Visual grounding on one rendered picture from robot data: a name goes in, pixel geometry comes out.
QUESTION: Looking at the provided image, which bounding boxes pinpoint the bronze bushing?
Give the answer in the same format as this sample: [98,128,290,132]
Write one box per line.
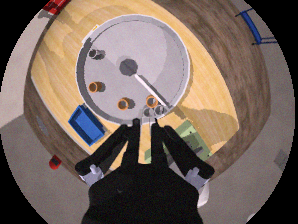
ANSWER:
[146,95,158,108]
[89,82,102,93]
[117,97,130,110]

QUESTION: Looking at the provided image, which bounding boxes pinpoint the grey round turning table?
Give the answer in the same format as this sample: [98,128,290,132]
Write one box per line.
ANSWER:
[75,14,190,126]

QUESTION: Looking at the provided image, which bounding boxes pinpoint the grey metal bushing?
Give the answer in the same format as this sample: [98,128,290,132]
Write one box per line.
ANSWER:
[154,102,165,116]
[88,48,102,60]
[143,105,154,118]

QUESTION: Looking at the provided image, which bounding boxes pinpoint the blue crate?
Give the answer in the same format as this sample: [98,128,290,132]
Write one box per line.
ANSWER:
[68,103,107,147]

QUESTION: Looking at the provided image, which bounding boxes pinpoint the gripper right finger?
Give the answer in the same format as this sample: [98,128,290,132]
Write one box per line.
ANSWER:
[150,109,215,197]

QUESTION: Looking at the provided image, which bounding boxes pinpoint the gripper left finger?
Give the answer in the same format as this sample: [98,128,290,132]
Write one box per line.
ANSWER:
[75,109,143,195]

